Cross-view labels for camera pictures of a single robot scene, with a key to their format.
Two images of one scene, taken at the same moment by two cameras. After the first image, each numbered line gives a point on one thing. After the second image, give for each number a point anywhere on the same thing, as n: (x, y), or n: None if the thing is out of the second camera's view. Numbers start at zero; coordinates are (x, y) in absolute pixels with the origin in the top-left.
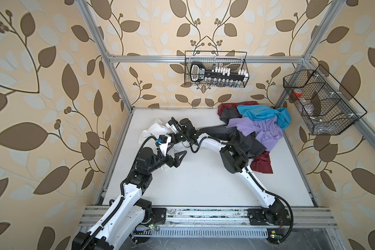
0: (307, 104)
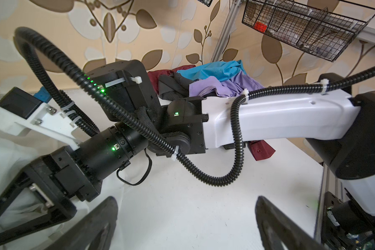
0: (289, 38)
